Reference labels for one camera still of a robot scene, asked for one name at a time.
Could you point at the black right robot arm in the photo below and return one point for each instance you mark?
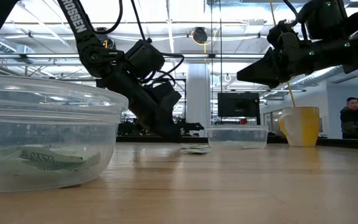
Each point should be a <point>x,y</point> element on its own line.
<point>353,40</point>

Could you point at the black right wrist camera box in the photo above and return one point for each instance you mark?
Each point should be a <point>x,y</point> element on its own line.
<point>280,34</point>

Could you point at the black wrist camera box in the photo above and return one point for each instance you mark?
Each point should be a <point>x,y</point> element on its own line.
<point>280,34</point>
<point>166,98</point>

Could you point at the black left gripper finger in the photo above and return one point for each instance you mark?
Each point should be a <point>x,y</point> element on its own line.
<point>168,129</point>

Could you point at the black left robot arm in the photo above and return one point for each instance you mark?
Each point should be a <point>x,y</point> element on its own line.
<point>82,34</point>

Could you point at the person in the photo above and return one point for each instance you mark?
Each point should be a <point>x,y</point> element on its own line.
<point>351,121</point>

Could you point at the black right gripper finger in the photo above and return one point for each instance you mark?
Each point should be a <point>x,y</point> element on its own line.
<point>266,71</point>

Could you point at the round clear plastic container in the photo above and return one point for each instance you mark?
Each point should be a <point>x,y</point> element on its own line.
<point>110,130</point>

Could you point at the green white sweetener packet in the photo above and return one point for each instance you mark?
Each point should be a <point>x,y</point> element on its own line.
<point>51,158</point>
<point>5,169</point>
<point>191,146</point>
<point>92,160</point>
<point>197,151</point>

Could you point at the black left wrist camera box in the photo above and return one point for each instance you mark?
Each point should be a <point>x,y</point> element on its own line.
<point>166,98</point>

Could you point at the black background robot arm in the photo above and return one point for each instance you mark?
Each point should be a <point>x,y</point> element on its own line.
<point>193,127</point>

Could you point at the yellow white ceramic mug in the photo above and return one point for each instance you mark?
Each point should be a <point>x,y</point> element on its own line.
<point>306,127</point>

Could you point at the black monitor screen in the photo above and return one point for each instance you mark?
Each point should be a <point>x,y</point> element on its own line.
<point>238,104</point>

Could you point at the silver ventilation duct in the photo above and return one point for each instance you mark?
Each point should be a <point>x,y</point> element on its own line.
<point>319,76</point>

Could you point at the rectangular clear plastic container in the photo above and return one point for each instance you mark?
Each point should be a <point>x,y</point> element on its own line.
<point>216,137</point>

